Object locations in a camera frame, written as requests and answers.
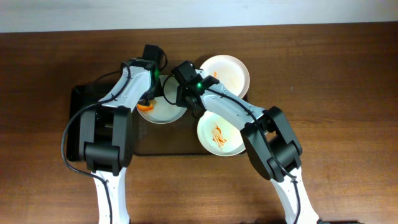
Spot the orange green scrub sponge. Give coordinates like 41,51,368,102
136,100,154,111

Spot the white plate cleaned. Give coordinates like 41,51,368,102
137,77,187,124
197,111,246,157

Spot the pink plate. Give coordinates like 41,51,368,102
200,55,250,98

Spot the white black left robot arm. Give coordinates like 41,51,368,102
78,58,160,223

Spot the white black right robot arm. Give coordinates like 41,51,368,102
177,75,321,224

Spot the brown serving tray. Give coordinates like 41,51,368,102
130,79,249,156

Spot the black plastic tray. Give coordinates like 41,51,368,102
66,85,137,162

